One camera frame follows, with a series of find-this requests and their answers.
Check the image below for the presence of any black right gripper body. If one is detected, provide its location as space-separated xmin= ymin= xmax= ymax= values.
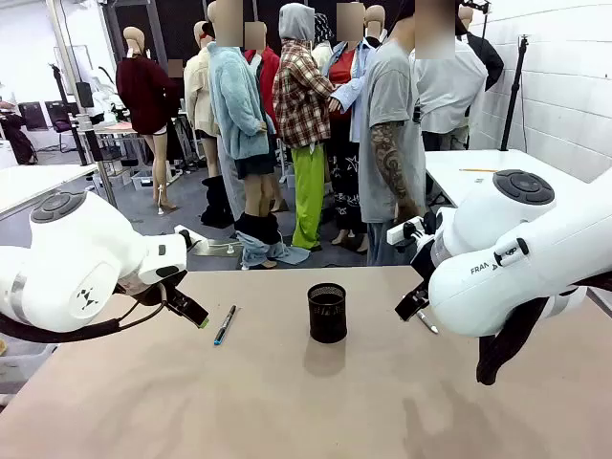
xmin=409 ymin=235 xmax=440 ymax=289

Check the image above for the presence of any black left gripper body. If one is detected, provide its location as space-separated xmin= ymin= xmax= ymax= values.
xmin=117 ymin=278 xmax=171 ymax=308

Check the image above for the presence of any silver pen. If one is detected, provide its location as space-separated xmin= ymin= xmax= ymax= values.
xmin=415 ymin=310 xmax=440 ymax=335

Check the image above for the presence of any black marker with blue cap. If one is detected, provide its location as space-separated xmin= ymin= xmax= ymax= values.
xmin=213 ymin=304 xmax=238 ymax=348

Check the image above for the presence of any tattooed right forearm of person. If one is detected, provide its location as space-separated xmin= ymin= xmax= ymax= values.
xmin=370 ymin=121 xmax=420 ymax=211

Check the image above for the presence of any black mesh pen holder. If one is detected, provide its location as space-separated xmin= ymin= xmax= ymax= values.
xmin=307 ymin=282 xmax=348 ymax=344

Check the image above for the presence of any person's right hand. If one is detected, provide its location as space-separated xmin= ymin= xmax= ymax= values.
xmin=395 ymin=200 xmax=423 ymax=227

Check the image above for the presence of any large white table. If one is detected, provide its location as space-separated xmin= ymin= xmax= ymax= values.
xmin=424 ymin=148 xmax=612 ymax=217

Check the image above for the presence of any small white table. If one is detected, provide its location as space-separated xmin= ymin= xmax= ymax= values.
xmin=0 ymin=164 xmax=99 ymax=217

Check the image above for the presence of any person in grey T-shirt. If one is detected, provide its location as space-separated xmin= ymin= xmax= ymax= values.
xmin=357 ymin=0 xmax=456 ymax=267

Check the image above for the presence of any mannequin in white shirt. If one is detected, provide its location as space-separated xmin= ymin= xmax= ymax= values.
xmin=410 ymin=37 xmax=490 ymax=152

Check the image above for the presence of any black light stand pole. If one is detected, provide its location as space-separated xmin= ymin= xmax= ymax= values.
xmin=49 ymin=63 xmax=90 ymax=166

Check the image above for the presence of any black tripod stand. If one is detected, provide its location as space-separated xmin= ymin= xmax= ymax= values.
xmin=498 ymin=33 xmax=534 ymax=152

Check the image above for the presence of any black office chair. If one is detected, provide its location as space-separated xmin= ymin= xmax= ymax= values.
xmin=44 ymin=99 xmax=77 ymax=154

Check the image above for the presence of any mannequin in maroon sweater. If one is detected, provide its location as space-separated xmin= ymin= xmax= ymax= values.
xmin=116 ymin=26 xmax=180 ymax=212

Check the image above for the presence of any mannequin in plaid shirt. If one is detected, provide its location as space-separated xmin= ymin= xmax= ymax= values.
xmin=272 ymin=2 xmax=337 ymax=252

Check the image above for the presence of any mannequin in cream jacket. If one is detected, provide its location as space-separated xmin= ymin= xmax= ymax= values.
xmin=183 ymin=20 xmax=222 ymax=179

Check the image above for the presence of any mannequin in light-blue fleece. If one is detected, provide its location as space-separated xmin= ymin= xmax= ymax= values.
xmin=207 ymin=0 xmax=311 ymax=271

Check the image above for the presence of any mannequin in black jacket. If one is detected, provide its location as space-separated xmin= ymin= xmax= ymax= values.
xmin=457 ymin=4 xmax=506 ymax=93

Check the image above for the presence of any mannequin in red jacket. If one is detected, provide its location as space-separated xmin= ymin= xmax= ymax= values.
xmin=243 ymin=21 xmax=282 ymax=138

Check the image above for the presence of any bare beige mannequin head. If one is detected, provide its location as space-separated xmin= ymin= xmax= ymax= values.
xmin=364 ymin=4 xmax=387 ymax=45

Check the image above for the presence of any metal mannequin base plate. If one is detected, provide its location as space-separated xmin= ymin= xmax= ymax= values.
xmin=188 ymin=239 xmax=243 ymax=258

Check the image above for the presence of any black left arm cable sleeve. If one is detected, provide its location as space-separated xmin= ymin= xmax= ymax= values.
xmin=0 ymin=281 xmax=169 ymax=345

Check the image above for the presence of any black arm cable sleeve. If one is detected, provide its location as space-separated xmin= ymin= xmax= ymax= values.
xmin=475 ymin=284 xmax=590 ymax=386
xmin=0 ymin=281 xmax=169 ymax=345

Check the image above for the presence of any black right arm cable sleeve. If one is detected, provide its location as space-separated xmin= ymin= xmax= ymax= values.
xmin=475 ymin=284 xmax=590 ymax=386

